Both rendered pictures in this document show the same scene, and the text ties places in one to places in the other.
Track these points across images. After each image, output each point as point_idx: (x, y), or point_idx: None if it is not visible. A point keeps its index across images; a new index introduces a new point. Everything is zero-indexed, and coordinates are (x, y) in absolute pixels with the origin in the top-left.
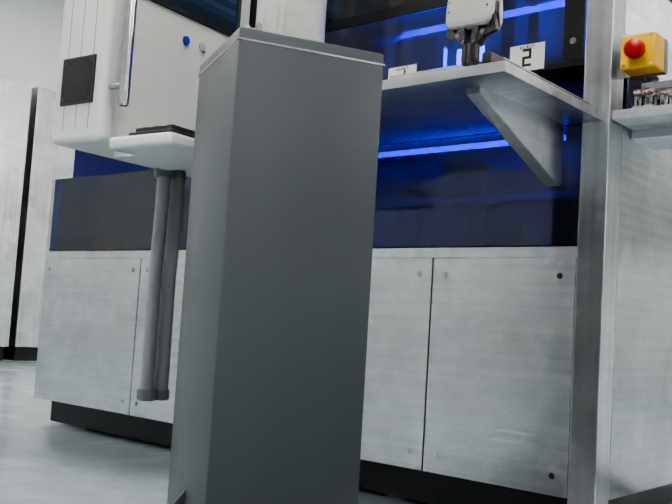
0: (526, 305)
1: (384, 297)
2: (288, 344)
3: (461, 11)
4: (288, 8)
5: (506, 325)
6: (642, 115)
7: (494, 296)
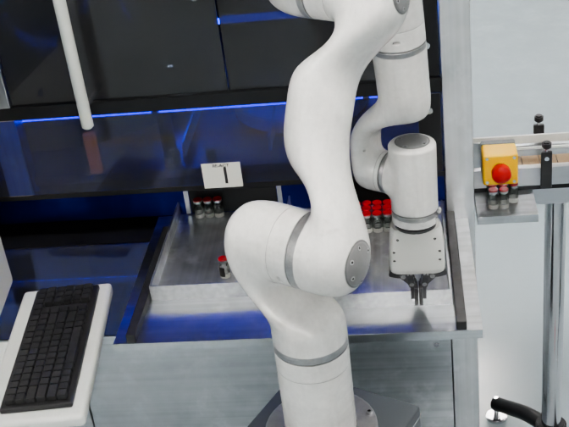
0: (406, 367)
1: (247, 371)
2: None
3: (411, 263)
4: (339, 417)
5: (388, 382)
6: (506, 222)
7: (372, 363)
